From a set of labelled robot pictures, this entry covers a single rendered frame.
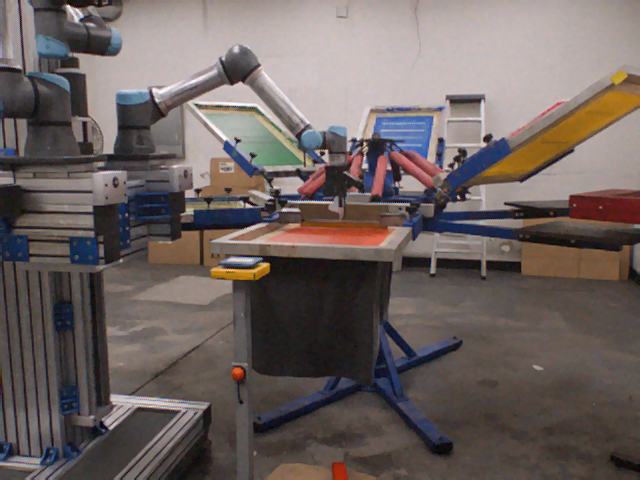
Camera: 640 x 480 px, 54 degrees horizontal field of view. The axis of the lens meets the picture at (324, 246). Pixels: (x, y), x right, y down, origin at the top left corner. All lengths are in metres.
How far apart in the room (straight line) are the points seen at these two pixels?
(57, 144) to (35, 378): 0.83
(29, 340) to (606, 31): 5.70
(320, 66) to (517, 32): 1.98
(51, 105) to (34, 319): 0.74
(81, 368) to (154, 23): 5.65
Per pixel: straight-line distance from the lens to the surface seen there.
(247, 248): 1.95
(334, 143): 2.43
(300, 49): 6.85
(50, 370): 2.31
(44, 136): 1.94
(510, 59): 6.57
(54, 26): 1.69
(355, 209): 2.45
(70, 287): 2.26
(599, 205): 2.47
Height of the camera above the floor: 1.30
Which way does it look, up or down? 9 degrees down
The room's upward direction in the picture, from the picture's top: straight up
